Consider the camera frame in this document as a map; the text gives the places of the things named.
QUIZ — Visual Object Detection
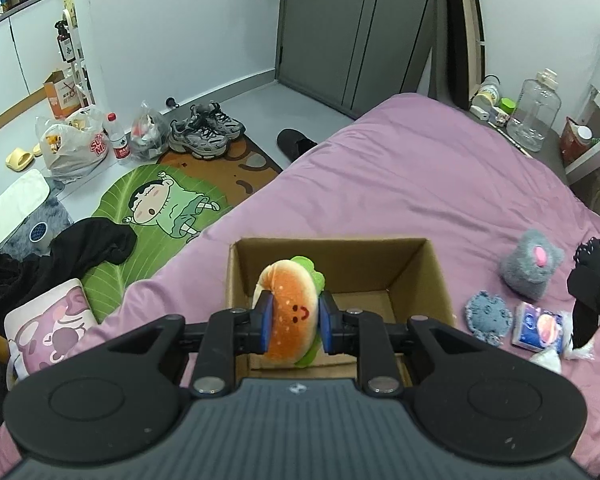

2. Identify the hamburger plush toy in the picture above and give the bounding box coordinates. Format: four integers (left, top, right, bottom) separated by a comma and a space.
252, 256, 325, 368

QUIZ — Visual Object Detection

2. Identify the brown cardboard box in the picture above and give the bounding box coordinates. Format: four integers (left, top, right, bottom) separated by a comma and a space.
224, 237, 456, 387

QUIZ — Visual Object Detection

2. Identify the blue tissue packet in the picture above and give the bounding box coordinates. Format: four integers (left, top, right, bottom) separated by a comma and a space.
512, 302, 565, 354

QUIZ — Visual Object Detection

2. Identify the grey pink fluffy plush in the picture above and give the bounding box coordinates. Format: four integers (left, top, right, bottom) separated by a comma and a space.
498, 229, 565, 301

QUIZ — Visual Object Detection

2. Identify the black stitched cloth toy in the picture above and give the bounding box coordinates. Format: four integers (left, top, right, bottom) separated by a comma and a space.
565, 237, 600, 358

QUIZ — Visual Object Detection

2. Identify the green cartoon floor mat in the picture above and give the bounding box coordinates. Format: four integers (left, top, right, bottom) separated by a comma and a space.
78, 164, 231, 324

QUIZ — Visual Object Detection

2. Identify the black clothing pile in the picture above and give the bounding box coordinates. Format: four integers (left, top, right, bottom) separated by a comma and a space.
0, 218, 137, 334

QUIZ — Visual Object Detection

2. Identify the pink bed sheet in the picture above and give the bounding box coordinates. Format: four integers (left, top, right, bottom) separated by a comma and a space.
0, 92, 600, 480

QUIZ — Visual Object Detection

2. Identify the pink cartoon pillow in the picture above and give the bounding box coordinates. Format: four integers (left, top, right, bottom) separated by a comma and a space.
4, 278, 97, 390

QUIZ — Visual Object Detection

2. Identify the black slipper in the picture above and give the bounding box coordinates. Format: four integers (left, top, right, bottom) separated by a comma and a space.
276, 129, 317, 162

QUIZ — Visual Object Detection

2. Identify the grey sneakers pair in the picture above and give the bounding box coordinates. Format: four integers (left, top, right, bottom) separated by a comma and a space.
168, 101, 246, 159

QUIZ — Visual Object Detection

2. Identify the grey plastic bag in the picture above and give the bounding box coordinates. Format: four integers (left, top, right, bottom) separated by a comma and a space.
130, 101, 171, 160

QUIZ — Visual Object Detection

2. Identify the water bottle on floor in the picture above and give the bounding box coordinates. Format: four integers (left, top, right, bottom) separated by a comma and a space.
104, 113, 131, 159

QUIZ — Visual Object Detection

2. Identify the white plastic shopping bag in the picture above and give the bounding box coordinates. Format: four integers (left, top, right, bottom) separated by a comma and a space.
35, 106, 109, 183

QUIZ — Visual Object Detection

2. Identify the yellow slipper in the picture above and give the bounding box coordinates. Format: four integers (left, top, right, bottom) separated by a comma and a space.
5, 148, 34, 172

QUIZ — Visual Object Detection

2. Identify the small cardboard box on floor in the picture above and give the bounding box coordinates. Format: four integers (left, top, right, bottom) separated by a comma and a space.
43, 70, 82, 119

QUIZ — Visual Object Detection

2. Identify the clear large water jug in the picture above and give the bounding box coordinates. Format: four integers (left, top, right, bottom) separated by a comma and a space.
506, 68, 562, 153

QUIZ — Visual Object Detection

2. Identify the dark grey door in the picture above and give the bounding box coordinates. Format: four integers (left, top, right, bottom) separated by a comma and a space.
276, 0, 437, 118

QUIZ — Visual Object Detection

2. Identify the flat framed cardboard panel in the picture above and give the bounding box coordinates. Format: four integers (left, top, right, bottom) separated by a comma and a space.
446, 0, 486, 110

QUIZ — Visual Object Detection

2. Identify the white kitchen cabinet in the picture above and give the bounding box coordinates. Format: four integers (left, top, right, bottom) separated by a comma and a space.
0, 0, 68, 118

